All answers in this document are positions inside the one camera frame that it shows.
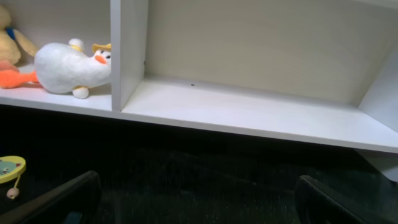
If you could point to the yellow rattle drum toy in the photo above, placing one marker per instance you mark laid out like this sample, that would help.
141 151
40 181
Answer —
9 169

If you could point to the white plush duck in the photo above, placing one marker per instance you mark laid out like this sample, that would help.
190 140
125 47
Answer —
65 68

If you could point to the white shelf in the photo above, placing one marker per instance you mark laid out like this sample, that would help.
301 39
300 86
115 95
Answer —
248 109

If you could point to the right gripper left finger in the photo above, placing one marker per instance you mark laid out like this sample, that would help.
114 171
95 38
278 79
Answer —
46 205

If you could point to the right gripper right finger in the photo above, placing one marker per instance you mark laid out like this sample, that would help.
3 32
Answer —
329 205

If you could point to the yellow plush duck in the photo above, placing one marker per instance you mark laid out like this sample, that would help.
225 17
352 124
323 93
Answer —
7 46

